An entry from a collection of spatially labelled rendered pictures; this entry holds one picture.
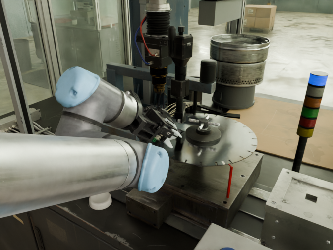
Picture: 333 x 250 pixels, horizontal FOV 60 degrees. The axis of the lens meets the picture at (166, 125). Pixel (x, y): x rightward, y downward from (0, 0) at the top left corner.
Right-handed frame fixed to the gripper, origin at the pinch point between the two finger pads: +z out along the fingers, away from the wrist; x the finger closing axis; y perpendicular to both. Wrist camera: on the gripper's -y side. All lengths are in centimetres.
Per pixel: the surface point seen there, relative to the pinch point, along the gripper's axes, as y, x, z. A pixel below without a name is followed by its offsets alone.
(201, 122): -2.8, 6.5, 11.1
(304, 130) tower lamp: 15.4, 24.2, 27.1
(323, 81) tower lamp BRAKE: 12.9, 36.6, 18.5
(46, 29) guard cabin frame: -123, -18, 8
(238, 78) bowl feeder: -39, 29, 62
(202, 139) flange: 0.7, 2.9, 12.1
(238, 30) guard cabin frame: -75, 54, 80
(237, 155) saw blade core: 11.4, 6.6, 14.0
